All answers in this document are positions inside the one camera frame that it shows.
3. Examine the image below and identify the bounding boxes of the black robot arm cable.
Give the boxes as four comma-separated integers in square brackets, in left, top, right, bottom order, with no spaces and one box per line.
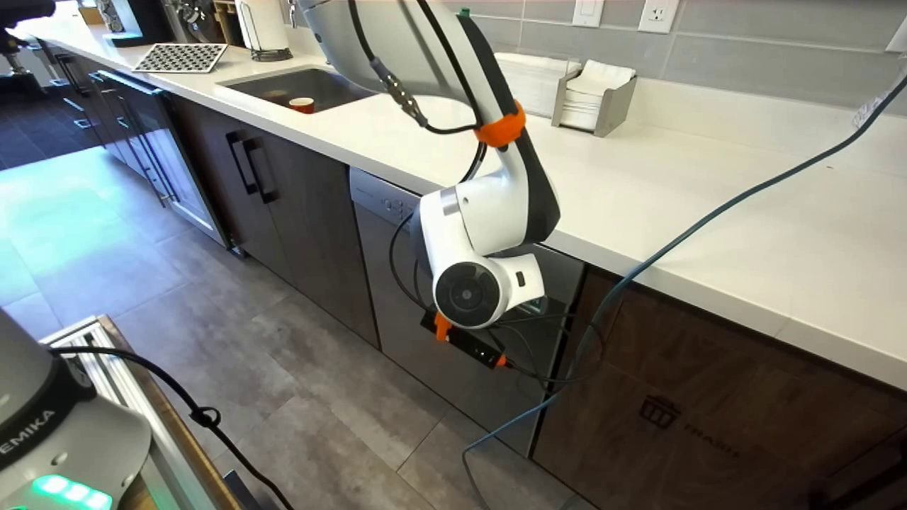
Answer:
[342,0,590,390]

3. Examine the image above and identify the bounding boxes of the black cabinet handle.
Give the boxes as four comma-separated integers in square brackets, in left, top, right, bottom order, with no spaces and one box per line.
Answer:
[240,135,284,206]
[224,127,260,199]

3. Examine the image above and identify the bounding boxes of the black wrist camera orange mount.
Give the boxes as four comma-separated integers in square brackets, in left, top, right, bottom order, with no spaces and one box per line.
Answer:
[419,308,515,373]

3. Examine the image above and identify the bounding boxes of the black cable with tie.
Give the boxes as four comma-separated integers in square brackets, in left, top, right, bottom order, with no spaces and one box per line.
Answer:
[52,344,298,510]

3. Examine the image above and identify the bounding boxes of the white paper towel stack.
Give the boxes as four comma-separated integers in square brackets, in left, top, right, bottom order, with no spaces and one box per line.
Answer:
[492,48,583,123]

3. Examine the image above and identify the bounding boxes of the striped dish drying mat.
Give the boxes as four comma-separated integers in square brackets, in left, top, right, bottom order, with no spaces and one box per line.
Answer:
[129,41,233,80]

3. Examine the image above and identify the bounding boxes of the dark glossy cabinet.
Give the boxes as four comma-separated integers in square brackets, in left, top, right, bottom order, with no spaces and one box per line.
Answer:
[52,53,226,246]

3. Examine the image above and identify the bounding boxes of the stainless steel dishwasher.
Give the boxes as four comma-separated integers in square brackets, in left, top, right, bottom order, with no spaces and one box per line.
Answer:
[345,168,590,460]

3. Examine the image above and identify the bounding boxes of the white napkin stack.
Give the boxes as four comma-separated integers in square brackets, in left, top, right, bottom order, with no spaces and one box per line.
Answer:
[559,56,637,133]

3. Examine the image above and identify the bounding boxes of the steel kitchen sink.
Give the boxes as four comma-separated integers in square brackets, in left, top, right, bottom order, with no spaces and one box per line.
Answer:
[219,66,377,120]

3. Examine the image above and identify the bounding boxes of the grey metal napkin holder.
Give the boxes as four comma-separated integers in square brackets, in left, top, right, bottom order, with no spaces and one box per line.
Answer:
[549,72,640,140]

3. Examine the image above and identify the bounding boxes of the wooden robot cart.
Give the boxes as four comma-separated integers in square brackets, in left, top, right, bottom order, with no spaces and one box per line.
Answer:
[40,314,249,510]

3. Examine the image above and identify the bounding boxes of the black coffee machine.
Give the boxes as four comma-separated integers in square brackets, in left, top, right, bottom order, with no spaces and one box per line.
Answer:
[100,0,179,48]

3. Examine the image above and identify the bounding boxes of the white kettle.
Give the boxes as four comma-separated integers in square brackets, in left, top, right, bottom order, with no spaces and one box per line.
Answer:
[233,0,295,66]

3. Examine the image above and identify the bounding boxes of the white wall outlet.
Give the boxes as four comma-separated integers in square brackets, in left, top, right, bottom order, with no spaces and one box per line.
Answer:
[570,0,610,32]
[634,0,682,36]
[881,14,907,56]

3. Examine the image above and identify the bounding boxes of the teal cable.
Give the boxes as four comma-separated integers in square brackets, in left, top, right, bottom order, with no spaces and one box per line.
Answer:
[457,72,907,510]

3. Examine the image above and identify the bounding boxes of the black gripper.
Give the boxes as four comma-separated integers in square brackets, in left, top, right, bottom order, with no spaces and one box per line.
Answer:
[484,297,555,361]

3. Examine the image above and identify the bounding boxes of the dark wood sink cabinet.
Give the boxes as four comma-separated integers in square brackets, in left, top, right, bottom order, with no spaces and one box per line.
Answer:
[161,93,383,351]

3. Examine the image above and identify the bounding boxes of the orange cable clip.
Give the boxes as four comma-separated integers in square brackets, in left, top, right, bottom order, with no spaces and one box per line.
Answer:
[474,101,531,152]

